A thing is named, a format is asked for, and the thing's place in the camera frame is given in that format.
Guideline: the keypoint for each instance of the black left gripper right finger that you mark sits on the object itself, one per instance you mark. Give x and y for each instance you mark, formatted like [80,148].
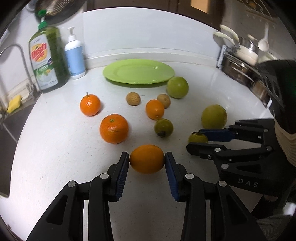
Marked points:
[213,211]

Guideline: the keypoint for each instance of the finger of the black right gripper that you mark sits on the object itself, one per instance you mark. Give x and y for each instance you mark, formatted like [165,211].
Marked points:
[252,134]
[213,152]

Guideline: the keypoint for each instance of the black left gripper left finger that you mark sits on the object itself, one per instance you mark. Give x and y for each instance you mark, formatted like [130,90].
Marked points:
[63,219]

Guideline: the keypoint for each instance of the small green fruit with calyx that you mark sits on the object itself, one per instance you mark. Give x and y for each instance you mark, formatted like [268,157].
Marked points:
[197,137]

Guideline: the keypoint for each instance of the yellow-green guava fruit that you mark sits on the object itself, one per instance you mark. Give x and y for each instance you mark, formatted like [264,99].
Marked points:
[214,117]

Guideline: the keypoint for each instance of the smooth orange kumquat fruit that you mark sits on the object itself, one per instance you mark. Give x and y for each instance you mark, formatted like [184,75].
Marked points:
[147,159]

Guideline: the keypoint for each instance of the brown longan fruit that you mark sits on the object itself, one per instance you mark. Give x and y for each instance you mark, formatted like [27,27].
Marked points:
[133,99]
[164,99]

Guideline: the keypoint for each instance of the small oval orange fruit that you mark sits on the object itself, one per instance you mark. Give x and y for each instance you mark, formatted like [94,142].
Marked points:
[154,109]

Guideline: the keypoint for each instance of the green apple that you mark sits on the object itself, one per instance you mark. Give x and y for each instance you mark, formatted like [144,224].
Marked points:
[177,87]

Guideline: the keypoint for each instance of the large orange tangerine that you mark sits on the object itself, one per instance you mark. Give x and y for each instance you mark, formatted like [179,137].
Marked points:
[114,129]

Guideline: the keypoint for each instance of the stemmed orange tangerine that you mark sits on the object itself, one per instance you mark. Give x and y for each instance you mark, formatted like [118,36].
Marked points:
[90,105]

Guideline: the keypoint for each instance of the chrome kitchen faucet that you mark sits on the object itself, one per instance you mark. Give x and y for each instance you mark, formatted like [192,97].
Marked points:
[15,69]

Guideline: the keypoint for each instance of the metal dish rack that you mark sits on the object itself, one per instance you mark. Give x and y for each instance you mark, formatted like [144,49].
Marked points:
[259,89]

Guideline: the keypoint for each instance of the white ladle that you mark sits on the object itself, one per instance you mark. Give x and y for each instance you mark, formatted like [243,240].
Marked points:
[263,44]

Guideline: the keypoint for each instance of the steel pot with lid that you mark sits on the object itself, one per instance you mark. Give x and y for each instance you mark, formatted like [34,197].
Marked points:
[250,43]

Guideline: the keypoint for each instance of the lime green plate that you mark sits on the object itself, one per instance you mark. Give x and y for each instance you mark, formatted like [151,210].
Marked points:
[138,71]

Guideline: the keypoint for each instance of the dark wooden cabinet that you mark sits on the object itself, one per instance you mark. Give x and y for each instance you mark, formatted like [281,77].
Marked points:
[207,12]

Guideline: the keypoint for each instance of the yellow sponge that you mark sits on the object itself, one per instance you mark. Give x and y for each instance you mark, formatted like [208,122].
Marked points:
[14,104]

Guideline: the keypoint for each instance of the green dish soap bottle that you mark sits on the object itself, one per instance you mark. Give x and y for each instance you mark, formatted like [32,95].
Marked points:
[47,56]

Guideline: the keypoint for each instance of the white blue pump bottle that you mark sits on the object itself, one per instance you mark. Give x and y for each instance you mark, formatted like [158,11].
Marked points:
[74,56]

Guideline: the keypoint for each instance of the black frying pan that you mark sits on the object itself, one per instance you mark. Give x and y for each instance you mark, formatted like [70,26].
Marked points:
[58,11]

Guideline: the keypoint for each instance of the white saucepan with handle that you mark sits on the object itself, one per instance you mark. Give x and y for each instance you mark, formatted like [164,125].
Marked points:
[242,53]

